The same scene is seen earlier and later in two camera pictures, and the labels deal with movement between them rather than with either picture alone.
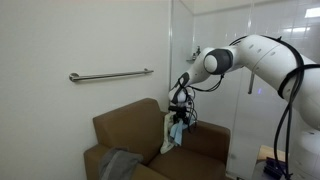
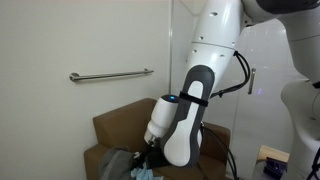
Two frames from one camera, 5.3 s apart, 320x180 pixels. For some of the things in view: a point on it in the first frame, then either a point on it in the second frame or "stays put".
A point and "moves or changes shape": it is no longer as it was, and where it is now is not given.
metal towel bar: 76,77 stays put
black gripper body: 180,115 to 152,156
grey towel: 119,164 stays put
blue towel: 176,131 moves or changes shape
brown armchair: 139,127 stays put
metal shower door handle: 251,82 stays put
